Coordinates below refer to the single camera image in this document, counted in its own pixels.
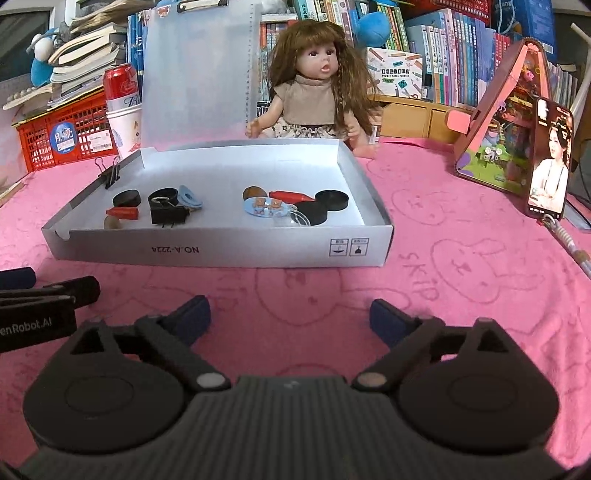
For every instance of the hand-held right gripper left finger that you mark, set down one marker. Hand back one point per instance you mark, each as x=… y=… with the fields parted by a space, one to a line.
x=196 y=316

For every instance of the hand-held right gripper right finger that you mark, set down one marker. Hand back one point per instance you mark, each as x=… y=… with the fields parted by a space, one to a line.
x=385 y=318

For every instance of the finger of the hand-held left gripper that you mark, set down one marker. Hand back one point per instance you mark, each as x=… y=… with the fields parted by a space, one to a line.
x=16 y=278
x=83 y=290

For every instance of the brown walnut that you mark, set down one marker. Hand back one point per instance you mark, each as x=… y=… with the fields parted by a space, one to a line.
x=253 y=192
x=113 y=223

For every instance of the white shallow cardboard box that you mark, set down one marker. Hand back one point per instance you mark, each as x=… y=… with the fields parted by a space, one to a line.
x=221 y=244

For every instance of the red bottle-shaped piece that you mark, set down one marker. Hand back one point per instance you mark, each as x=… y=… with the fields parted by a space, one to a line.
x=293 y=196
x=123 y=213

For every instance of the black round disc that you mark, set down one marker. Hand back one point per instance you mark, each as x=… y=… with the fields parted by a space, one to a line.
x=127 y=198
x=332 y=199
x=314 y=216

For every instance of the black binder clip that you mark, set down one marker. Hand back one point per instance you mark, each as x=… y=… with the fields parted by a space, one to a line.
x=168 y=214
x=110 y=173

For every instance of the black round cap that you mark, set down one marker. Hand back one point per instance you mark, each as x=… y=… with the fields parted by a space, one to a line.
x=162 y=193

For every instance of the clear round case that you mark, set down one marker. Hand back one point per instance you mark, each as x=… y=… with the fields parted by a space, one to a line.
x=291 y=219

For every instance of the light wooden board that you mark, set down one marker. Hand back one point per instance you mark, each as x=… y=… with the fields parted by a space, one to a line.
x=10 y=193

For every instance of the pink bunny-print blanket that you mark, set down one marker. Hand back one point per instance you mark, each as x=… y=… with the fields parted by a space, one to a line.
x=461 y=277

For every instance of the red plastic crate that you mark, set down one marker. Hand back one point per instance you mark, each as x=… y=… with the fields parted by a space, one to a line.
x=60 y=134

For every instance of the white paper cup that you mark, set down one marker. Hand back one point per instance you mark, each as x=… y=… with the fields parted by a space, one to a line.
x=125 y=134

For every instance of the wooden drawer shelf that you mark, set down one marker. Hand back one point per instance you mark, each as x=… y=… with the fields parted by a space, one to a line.
x=415 y=117

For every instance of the red drink can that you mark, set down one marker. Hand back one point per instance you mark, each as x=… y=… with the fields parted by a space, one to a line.
x=121 y=85

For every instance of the pink house-shaped model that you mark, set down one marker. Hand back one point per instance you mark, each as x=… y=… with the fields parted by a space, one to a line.
x=496 y=138

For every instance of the black spoked toy wheel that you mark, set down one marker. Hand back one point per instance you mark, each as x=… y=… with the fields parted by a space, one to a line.
x=263 y=113

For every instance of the blue and white plush toy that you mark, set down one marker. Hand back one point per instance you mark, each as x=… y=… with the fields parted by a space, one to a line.
x=42 y=60

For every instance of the smartphone with lit screen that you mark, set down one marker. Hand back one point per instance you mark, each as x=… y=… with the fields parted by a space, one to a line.
x=549 y=161

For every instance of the long-haired baby doll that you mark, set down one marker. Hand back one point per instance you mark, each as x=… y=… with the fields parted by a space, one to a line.
x=314 y=97

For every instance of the translucent clipboard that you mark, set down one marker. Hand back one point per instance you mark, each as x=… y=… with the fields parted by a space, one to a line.
x=194 y=78

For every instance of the stack of worn books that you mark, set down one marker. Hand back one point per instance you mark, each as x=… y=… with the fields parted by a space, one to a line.
x=87 y=50

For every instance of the white pencil-print carton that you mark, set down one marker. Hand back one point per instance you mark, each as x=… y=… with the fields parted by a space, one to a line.
x=395 y=71

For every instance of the row of blue thin books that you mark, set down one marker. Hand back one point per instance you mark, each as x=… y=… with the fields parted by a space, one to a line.
x=137 y=44

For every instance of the blue round plush toy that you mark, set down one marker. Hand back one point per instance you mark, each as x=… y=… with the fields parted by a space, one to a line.
x=374 y=28

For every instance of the row of colourful children's books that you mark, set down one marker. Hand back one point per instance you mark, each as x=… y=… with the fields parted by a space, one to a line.
x=318 y=11

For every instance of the red mesh basket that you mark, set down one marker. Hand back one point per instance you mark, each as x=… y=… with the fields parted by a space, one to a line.
x=461 y=9

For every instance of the white angled rod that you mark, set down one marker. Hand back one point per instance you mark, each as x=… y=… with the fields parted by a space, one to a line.
x=582 y=64

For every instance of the blue tall carton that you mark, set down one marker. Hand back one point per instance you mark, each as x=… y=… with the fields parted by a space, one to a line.
x=524 y=27

